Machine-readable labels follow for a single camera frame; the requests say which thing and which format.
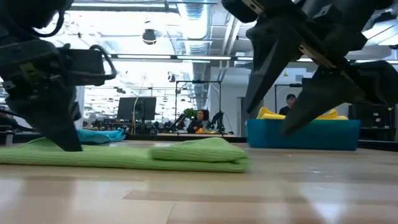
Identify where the silver air duct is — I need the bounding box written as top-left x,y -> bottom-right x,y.
177,0 -> 212,105

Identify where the black overhead camera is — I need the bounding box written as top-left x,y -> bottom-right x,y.
142,28 -> 157,45

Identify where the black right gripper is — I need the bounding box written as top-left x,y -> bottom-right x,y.
222,0 -> 398,137

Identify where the green microfiber towel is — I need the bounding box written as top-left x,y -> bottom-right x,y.
0,136 -> 251,174

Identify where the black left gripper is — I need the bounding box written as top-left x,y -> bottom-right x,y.
0,39 -> 83,152

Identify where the black shelf rack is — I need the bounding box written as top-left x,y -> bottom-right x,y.
348,104 -> 397,141

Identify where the white pillar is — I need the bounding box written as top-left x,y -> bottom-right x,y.
74,85 -> 86,130

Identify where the yellow microfiber towel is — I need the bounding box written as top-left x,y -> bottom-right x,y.
256,106 -> 349,121

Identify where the blue microfiber towel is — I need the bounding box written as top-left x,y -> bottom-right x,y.
76,128 -> 127,146

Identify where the black background monitor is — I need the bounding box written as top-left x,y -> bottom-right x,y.
117,96 -> 157,121

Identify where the overhead light bar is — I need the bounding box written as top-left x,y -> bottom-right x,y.
110,53 -> 398,65

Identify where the teal plastic bin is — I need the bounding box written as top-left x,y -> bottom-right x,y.
246,119 -> 361,152

